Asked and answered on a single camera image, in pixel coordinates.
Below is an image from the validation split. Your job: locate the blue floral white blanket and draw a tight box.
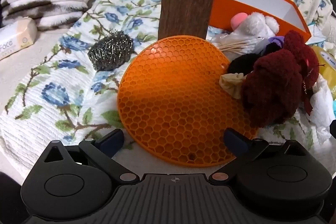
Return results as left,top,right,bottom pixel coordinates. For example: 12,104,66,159
1,0,333,177

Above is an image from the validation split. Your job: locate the yellow tape roll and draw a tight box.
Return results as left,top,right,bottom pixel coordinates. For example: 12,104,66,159
312,46,336,100

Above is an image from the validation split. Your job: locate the steel wool scrubber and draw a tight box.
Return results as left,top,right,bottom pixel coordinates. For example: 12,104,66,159
88,31,134,71

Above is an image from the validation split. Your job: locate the brown wooden block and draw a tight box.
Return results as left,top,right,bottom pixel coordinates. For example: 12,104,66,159
158,0,213,40

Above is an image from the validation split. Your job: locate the purple plush cloth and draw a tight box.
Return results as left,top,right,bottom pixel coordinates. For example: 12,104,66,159
268,36,284,48

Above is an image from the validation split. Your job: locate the white plush toy pink nose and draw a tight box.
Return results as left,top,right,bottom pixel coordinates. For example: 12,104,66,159
231,12,280,39

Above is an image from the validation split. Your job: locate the orange cardboard box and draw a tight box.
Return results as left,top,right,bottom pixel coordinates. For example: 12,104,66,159
209,0,311,42

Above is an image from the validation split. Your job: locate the crumpled white tissue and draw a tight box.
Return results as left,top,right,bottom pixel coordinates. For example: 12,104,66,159
306,74,335,144

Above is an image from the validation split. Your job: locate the beige scrunchie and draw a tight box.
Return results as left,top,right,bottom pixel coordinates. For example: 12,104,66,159
219,73,246,99

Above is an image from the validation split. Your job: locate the black fuzzy scrunchie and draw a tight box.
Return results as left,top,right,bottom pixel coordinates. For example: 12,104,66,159
227,42,282,76

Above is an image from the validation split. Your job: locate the orange honeycomb silicone mat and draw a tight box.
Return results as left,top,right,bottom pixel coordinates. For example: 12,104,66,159
117,35,257,168

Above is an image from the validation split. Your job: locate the white tissue pack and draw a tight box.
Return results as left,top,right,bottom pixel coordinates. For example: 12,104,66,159
0,17,38,60

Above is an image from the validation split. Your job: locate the dark red pompom plush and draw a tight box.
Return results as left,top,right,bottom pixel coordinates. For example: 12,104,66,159
241,31,319,127

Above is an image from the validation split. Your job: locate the bag of cotton swabs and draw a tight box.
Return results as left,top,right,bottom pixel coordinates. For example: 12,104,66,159
210,34,264,61

